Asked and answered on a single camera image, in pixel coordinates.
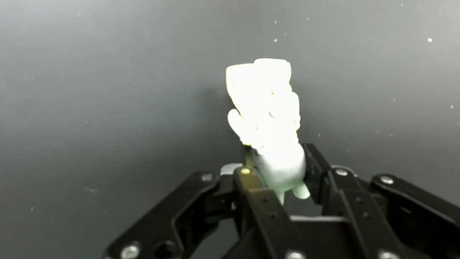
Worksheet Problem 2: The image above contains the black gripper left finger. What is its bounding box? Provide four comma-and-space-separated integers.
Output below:
102, 148, 306, 259

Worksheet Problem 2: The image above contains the white plush toy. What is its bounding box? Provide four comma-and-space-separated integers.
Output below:
225, 57, 310, 202

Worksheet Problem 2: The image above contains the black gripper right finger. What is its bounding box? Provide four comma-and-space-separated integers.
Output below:
304, 143, 460, 259

